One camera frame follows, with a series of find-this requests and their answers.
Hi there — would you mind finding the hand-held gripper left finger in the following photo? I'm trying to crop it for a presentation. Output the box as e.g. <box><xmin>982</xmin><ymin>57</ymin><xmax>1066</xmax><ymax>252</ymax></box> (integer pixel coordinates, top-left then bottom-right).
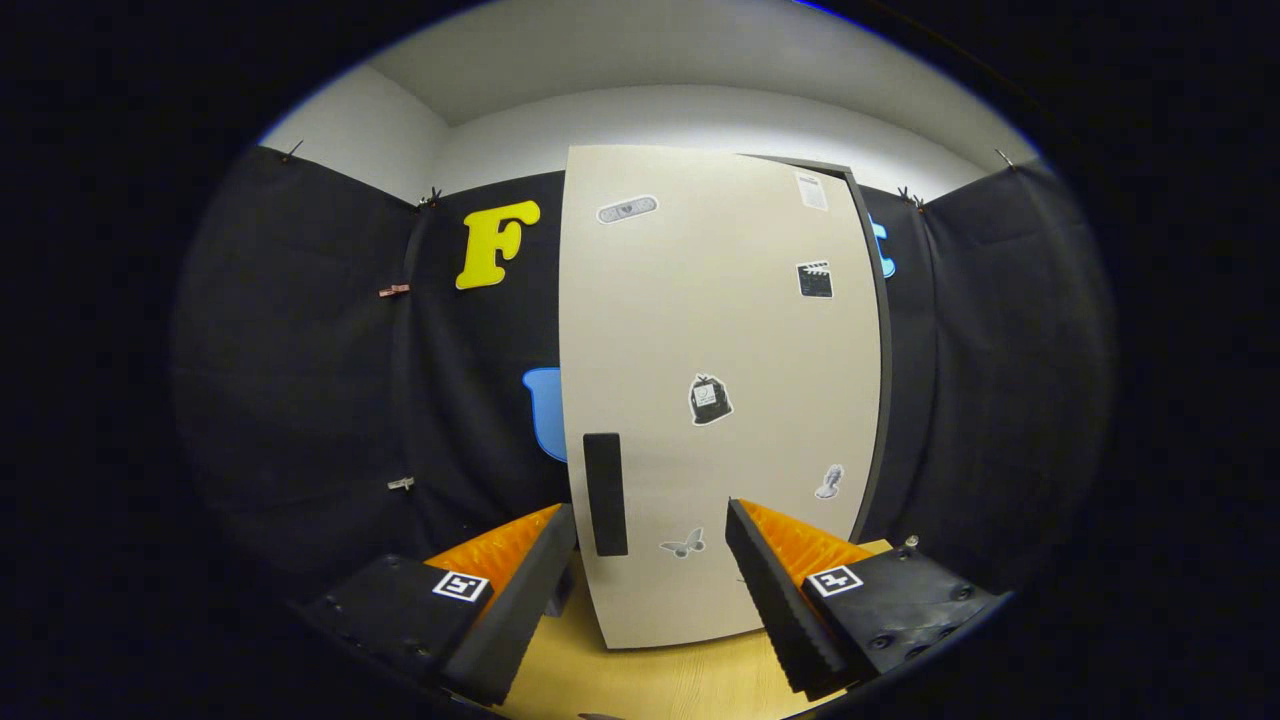
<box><xmin>295</xmin><ymin>503</ymin><xmax>579</xmax><ymax>706</ymax></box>

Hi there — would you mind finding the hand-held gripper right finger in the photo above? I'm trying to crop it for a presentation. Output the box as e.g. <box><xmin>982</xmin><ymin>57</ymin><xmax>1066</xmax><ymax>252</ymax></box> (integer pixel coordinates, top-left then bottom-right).
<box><xmin>725</xmin><ymin>499</ymin><xmax>1009</xmax><ymax>701</ymax></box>

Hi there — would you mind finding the black door handle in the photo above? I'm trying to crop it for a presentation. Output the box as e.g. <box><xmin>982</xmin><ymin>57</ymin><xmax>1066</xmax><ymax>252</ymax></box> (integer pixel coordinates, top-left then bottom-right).
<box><xmin>583</xmin><ymin>432</ymin><xmax>629</xmax><ymax>558</ymax></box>

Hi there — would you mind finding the grey shoe cabinet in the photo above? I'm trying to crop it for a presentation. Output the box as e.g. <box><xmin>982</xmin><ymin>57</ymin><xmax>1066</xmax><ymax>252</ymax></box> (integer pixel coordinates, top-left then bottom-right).
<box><xmin>540</xmin><ymin>152</ymin><xmax>894</xmax><ymax>619</ymax></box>

